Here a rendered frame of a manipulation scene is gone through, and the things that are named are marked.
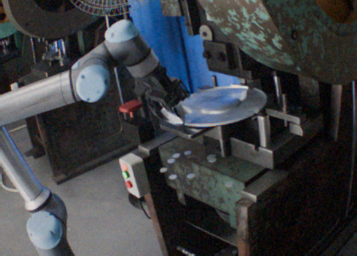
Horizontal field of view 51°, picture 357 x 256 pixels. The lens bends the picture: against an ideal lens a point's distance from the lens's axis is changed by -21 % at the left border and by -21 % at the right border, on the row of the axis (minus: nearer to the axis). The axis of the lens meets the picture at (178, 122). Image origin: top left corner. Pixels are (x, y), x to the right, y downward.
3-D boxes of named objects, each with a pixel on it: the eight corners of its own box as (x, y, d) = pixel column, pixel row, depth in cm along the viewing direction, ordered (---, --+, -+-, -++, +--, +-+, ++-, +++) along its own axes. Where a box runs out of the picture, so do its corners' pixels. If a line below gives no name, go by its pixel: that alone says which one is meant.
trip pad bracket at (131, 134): (149, 175, 159) (136, 124, 151) (133, 167, 166) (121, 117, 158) (162, 169, 162) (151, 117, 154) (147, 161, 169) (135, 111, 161)
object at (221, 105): (151, 116, 139) (150, 113, 138) (220, 83, 154) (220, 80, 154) (219, 135, 117) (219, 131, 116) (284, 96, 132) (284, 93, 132)
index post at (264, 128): (265, 147, 123) (263, 116, 119) (258, 144, 125) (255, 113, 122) (272, 143, 125) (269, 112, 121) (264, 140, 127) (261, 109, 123)
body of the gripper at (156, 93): (174, 116, 116) (148, 81, 109) (152, 110, 122) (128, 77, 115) (192, 94, 118) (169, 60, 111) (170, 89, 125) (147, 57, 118)
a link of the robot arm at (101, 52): (67, 74, 101) (103, 46, 100) (71, 63, 111) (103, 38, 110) (84, 99, 104) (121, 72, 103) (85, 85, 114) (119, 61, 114)
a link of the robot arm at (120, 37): (100, 32, 108) (127, 13, 108) (119, 61, 115) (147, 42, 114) (102, 42, 102) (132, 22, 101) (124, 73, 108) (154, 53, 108)
